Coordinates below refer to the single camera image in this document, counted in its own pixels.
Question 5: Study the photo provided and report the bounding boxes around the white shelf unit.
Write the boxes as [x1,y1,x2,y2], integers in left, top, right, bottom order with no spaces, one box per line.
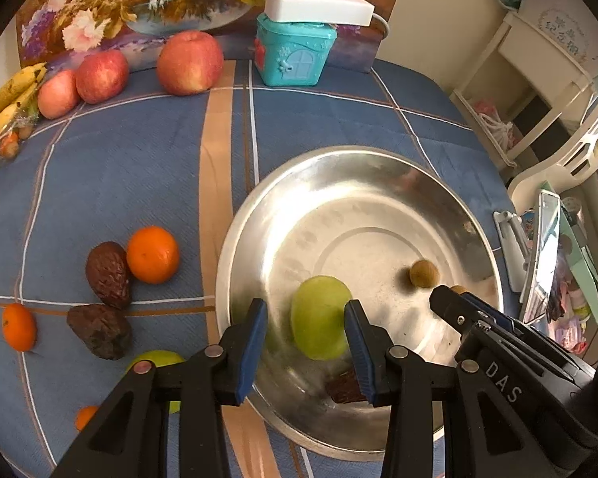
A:
[451,0,598,170]

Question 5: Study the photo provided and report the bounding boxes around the round stainless steel plate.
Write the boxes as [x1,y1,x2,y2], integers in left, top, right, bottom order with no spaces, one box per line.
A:
[215,145,504,461]

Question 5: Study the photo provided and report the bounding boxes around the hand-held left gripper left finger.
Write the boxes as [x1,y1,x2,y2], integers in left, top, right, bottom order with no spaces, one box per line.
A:
[50,299,269,478]

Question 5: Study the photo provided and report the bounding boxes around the white chair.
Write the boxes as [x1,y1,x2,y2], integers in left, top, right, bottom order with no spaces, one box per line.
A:
[506,87,598,212]

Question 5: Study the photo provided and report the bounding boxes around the small pink apple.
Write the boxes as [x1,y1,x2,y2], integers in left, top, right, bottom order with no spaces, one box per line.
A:
[37,70,81,120]

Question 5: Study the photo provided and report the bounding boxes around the small orange mandarin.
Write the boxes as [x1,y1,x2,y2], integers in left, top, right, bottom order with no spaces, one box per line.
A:
[1,303,37,352]
[75,406,99,432]

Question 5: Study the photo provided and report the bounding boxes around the medium dark red apple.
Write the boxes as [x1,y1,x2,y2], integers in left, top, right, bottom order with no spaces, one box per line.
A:
[75,50,130,105]

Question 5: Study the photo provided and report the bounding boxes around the white clip holder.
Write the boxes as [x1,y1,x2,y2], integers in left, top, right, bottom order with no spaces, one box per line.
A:
[493,210,530,293]

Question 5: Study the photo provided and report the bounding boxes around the blue plaid tablecloth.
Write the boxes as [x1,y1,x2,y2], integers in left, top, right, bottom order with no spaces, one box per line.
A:
[0,57,518,478]

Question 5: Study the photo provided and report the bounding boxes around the standing mirror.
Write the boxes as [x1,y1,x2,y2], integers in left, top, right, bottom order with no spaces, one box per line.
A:
[521,190,562,323]

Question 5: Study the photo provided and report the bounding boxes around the dark wrinkled passion fruit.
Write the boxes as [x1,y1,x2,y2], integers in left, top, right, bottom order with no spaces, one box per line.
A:
[327,368,368,404]
[66,304,134,360]
[85,241,133,310]

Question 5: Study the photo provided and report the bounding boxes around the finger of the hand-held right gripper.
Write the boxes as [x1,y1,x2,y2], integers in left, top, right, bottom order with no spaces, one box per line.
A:
[460,293,597,390]
[430,285,598,452]

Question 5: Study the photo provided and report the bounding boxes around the yellow banana bunch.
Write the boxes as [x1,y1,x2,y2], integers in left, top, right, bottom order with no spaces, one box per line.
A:
[0,62,48,150]

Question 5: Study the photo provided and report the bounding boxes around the teal house-shaped box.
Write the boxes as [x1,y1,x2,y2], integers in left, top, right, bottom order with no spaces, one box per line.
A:
[255,12,338,86]

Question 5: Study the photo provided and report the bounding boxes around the large red apple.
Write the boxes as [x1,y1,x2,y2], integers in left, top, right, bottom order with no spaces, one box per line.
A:
[157,30,225,96]

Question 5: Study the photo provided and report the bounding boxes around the large orange mandarin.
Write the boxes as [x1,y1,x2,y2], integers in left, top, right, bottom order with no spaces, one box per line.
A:
[126,226,181,284]

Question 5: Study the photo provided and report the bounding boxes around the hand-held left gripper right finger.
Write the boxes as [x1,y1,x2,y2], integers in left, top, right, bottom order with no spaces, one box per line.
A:
[344,299,554,478]

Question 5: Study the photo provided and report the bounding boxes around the clear plastic fruit container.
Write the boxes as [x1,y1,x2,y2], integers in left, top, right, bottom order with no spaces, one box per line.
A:
[0,107,41,176]

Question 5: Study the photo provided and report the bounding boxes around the green jujube fruit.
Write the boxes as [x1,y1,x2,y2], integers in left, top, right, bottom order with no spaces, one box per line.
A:
[290,275,354,360]
[126,350,186,414]

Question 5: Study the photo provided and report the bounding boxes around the white plastic bag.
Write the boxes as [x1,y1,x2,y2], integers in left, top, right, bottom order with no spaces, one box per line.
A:
[473,100,518,154]

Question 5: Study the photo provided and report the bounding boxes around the floral painting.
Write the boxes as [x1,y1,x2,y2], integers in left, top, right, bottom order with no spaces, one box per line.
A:
[17,0,412,74]

